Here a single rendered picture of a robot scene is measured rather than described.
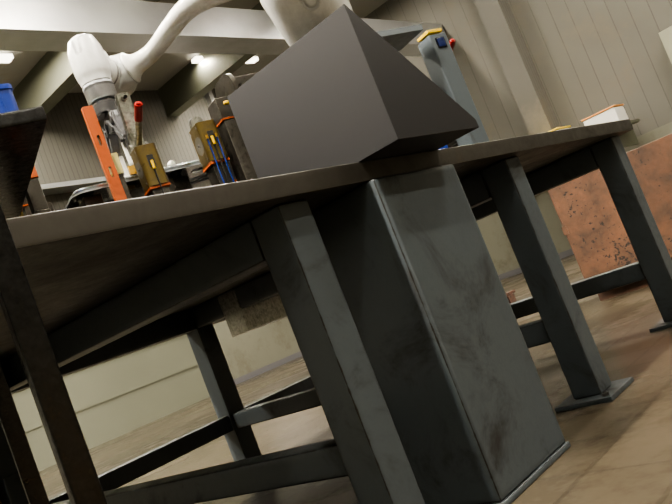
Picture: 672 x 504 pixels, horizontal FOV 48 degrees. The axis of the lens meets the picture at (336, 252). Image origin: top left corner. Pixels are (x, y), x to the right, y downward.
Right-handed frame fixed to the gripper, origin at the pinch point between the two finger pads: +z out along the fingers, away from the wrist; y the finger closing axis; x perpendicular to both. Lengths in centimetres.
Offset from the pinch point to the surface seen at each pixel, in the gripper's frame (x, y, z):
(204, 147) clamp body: -14.9, -22.0, 6.0
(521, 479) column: -22, -89, 104
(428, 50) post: -92, -34, -4
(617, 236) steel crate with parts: -235, 48, 77
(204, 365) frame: -24, 74, 62
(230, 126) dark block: -23.4, -24.4, 2.6
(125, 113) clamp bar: 0.7, -16.3, -10.0
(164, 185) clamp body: -1.2, -19.4, 12.9
